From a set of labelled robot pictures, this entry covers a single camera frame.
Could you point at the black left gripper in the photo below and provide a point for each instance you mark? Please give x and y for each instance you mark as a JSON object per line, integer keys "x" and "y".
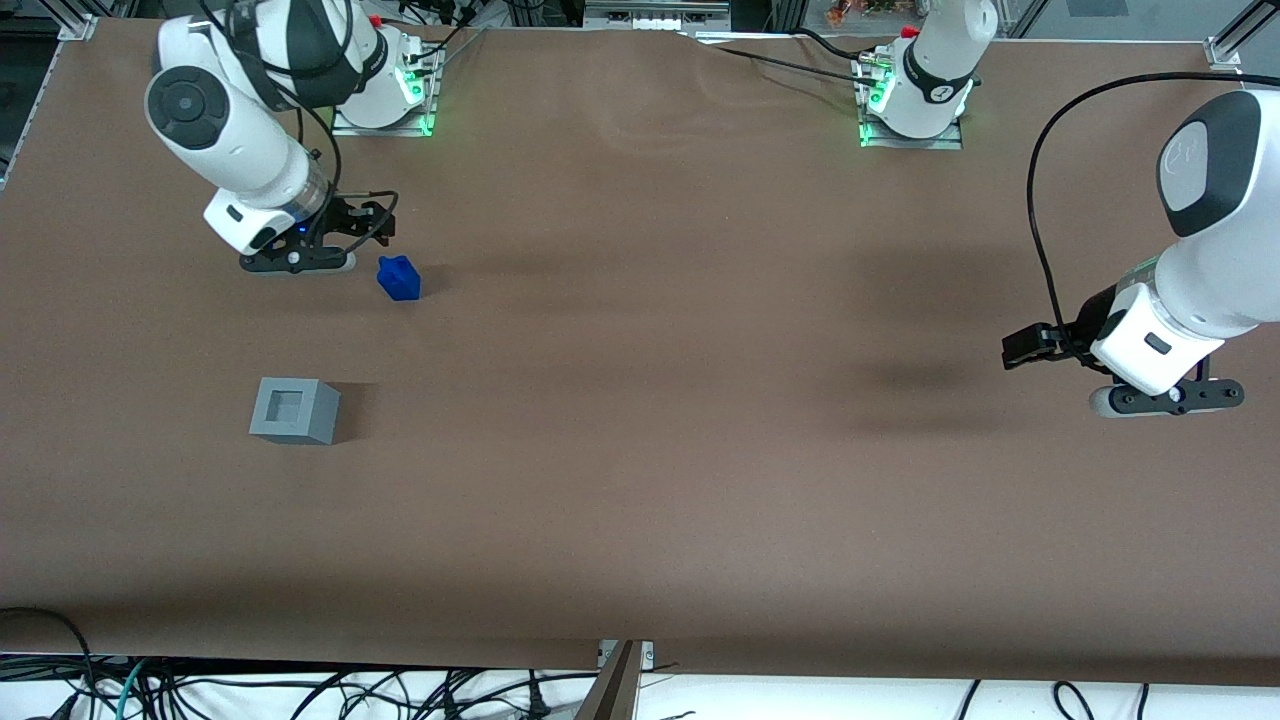
{"x": 1092, "y": 322}

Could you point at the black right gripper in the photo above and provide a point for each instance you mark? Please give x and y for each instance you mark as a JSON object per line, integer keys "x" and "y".
{"x": 342, "y": 217}

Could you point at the blue plastic insert part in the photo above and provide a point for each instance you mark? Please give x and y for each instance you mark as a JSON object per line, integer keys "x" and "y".
{"x": 400, "y": 280}

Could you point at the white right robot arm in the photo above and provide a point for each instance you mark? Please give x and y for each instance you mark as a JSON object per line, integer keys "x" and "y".
{"x": 240, "y": 140}

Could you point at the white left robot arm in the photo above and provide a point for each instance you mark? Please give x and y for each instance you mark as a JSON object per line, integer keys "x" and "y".
{"x": 1230, "y": 260}

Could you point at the gray cube base with socket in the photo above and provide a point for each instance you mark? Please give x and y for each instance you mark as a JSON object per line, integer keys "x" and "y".
{"x": 300, "y": 425}

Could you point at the white power strip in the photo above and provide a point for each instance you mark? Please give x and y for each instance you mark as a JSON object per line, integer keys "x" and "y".
{"x": 640, "y": 20}

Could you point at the brown table cover sheet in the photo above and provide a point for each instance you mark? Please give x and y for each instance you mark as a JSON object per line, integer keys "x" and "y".
{"x": 640, "y": 450}

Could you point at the grey metal bar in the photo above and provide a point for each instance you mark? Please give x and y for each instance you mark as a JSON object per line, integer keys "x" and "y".
{"x": 615, "y": 690}

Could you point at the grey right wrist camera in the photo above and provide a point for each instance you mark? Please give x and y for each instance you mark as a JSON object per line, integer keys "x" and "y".
{"x": 300, "y": 262}

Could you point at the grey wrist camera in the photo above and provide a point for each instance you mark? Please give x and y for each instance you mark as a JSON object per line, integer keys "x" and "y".
{"x": 1150, "y": 398}
{"x": 300, "y": 262}

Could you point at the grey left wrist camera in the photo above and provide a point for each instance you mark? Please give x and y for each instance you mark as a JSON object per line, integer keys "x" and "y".
{"x": 1150, "y": 398}

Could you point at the silver corner bracket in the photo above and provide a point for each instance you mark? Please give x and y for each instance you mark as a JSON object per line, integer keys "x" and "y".
{"x": 78, "y": 28}
{"x": 1222, "y": 52}

